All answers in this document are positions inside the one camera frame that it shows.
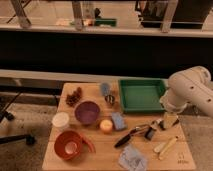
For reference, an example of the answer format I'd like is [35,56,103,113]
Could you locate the brown grape bunch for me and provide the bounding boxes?
[66,87,82,107]

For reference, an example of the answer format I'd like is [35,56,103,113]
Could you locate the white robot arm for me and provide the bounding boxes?
[160,66,213,117]

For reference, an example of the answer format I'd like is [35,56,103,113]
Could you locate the white marker pen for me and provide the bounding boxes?
[151,118,163,126]

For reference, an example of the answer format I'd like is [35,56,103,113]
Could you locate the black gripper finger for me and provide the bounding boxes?
[157,118,180,131]

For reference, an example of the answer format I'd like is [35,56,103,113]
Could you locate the small metal cup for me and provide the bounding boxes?
[105,94,115,106]

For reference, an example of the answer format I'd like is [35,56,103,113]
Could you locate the blue eraser block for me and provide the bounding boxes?
[111,113,126,131]

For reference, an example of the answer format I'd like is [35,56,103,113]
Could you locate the orange round fruit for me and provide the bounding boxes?
[100,119,113,133]

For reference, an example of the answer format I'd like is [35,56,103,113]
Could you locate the green plastic tray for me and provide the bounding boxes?
[118,79,166,114]

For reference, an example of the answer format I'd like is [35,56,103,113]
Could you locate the orange plastic bowl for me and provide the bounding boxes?
[54,131,82,160]

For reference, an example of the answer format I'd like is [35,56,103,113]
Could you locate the purple bowl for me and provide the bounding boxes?
[74,101,100,125]

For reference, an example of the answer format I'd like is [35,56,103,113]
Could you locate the cream wooden spatula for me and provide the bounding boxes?
[153,142,166,153]

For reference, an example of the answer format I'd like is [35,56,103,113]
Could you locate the wooden table board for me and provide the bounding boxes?
[42,83,196,171]

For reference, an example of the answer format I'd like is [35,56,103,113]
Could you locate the white paper cup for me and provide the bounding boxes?
[52,112,70,131]

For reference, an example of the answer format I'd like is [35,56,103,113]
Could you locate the yellow wooden stick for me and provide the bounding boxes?
[158,136,178,160]

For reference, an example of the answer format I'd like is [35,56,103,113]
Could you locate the black tripod stand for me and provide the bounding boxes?
[0,93,36,146]

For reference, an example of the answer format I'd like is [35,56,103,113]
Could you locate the black handled peeler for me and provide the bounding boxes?
[114,124,150,148]

